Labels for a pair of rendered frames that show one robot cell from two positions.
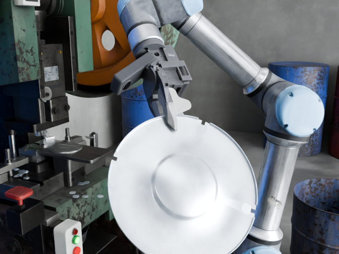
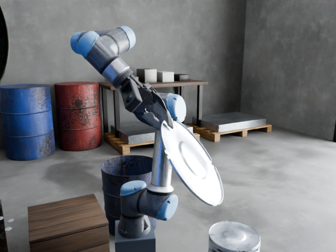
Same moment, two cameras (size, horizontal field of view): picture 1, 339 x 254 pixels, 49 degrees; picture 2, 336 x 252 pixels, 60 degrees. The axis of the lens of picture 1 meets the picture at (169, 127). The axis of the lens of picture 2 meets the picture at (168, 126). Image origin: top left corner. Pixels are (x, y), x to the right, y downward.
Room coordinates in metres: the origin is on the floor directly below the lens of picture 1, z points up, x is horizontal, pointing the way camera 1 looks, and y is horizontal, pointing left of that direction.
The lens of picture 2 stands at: (0.25, 0.68, 1.24)
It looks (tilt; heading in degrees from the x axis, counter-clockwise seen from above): 14 degrees down; 305
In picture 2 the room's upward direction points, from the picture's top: straight up
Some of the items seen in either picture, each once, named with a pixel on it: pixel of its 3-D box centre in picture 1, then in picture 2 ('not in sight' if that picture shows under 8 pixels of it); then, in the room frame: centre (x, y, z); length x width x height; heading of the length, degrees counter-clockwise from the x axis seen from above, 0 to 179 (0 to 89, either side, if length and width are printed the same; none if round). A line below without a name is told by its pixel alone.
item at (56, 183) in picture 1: (43, 169); not in sight; (1.43, 0.51, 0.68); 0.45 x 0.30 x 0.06; 154
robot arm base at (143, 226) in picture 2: not in sight; (134, 219); (1.08, -0.23, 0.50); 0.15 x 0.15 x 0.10
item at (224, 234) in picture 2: not in sight; (234, 235); (0.79, -0.77, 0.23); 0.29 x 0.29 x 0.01
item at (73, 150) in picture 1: (76, 166); not in sight; (1.35, 0.35, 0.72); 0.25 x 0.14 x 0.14; 64
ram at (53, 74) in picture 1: (43, 80); not in sight; (1.41, 0.48, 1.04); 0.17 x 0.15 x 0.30; 64
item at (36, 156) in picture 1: (42, 149); not in sight; (1.43, 0.51, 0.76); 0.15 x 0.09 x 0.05; 154
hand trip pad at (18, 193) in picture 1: (19, 202); not in sight; (1.03, 0.45, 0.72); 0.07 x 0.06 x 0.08; 64
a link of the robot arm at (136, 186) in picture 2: not in sight; (134, 196); (1.07, -0.23, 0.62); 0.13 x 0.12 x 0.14; 5
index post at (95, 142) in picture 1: (94, 142); not in sight; (1.53, 0.32, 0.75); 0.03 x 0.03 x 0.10; 64
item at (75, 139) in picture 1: (69, 138); not in sight; (1.58, 0.44, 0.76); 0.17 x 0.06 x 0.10; 154
